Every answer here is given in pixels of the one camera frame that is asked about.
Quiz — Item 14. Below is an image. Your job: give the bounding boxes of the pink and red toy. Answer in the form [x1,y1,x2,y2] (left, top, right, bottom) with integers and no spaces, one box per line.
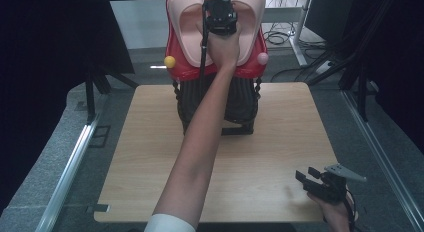
[166,0,214,68]

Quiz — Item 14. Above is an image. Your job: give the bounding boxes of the white sleeve cuff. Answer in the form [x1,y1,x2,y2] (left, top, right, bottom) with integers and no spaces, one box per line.
[143,213,197,232]

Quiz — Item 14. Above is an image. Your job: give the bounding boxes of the person's left hand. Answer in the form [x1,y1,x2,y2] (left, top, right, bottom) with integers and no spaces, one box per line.
[196,21,243,72]

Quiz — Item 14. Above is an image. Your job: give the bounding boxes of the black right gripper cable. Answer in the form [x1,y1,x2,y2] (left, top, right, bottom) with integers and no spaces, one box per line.
[344,190,358,232]

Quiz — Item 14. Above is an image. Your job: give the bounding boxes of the black tripod stand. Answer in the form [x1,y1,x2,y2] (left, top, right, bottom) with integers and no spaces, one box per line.
[83,63,140,124]

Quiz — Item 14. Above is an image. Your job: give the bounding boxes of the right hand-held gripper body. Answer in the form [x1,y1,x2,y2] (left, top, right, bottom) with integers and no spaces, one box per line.
[304,163,368,205]

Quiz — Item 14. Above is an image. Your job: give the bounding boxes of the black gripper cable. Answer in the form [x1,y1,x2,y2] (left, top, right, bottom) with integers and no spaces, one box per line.
[198,3,210,93]
[344,190,358,232]

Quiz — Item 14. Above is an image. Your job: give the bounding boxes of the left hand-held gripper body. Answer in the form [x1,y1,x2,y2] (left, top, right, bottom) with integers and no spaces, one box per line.
[202,0,238,36]

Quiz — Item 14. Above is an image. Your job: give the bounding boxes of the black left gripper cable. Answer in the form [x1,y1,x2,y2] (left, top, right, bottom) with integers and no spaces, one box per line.
[198,3,210,93]

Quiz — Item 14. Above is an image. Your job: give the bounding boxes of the white power strip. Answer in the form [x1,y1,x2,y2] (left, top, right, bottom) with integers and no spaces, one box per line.
[314,60,335,75]

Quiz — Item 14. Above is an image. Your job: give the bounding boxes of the bundle of black floor cables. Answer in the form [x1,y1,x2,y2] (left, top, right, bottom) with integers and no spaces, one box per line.
[263,21,298,46]

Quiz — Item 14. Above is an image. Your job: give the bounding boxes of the aluminium floor rail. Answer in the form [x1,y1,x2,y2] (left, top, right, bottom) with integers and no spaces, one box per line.
[342,90,424,228]
[34,120,101,232]

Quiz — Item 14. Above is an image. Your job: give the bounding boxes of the black metal stand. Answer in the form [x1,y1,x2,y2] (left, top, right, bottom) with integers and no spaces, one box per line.
[306,0,399,123]

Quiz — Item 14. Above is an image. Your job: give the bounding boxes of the white desk frame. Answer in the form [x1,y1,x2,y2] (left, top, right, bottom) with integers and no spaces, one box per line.
[262,0,315,67]

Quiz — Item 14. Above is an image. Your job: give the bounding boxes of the person's right hand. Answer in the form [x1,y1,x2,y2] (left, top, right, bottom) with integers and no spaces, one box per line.
[306,191,358,232]

